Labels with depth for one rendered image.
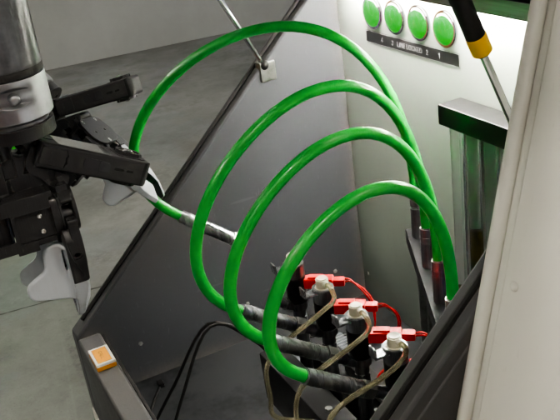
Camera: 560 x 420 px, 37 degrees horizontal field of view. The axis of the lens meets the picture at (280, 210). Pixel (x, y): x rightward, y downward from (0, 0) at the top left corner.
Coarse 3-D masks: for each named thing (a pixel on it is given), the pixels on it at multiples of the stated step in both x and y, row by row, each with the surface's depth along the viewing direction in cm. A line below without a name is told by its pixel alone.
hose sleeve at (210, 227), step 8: (184, 216) 115; (192, 216) 116; (184, 224) 116; (192, 224) 115; (208, 224) 116; (216, 224) 117; (208, 232) 116; (216, 232) 116; (224, 232) 117; (232, 232) 117; (224, 240) 117
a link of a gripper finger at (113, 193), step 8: (104, 184) 112; (112, 184) 111; (144, 184) 111; (104, 192) 112; (112, 192) 112; (120, 192) 111; (128, 192) 111; (144, 192) 111; (152, 192) 112; (104, 200) 112; (112, 200) 112; (120, 200) 112; (152, 200) 112
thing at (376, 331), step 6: (372, 330) 98; (378, 330) 98; (384, 330) 98; (390, 330) 98; (396, 330) 98; (402, 330) 98; (408, 330) 98; (414, 330) 98; (372, 336) 98; (378, 336) 98; (384, 336) 98; (402, 336) 97; (408, 336) 97; (414, 336) 97; (372, 342) 98; (378, 342) 98
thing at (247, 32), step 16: (240, 32) 105; (256, 32) 106; (304, 32) 106; (320, 32) 106; (336, 32) 107; (208, 48) 106; (352, 48) 107; (192, 64) 107; (368, 64) 108; (176, 80) 108; (384, 80) 109; (160, 96) 108; (144, 112) 109; (160, 208) 114; (176, 208) 115
